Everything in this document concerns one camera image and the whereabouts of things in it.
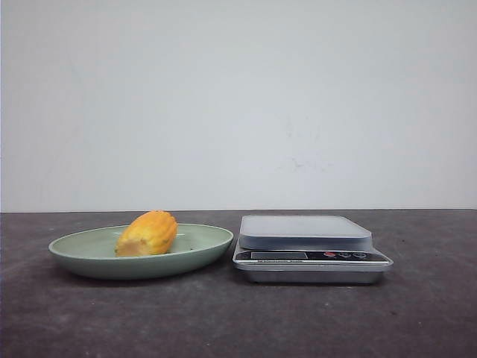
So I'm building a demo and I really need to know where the green shallow plate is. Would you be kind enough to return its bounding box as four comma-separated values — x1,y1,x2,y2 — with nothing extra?
48,224,233,280

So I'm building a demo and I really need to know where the silver digital kitchen scale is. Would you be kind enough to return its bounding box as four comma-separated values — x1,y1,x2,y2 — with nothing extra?
233,215,394,284

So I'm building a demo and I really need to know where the yellow corn cob piece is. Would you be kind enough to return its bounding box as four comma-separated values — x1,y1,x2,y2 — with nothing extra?
115,210,178,257

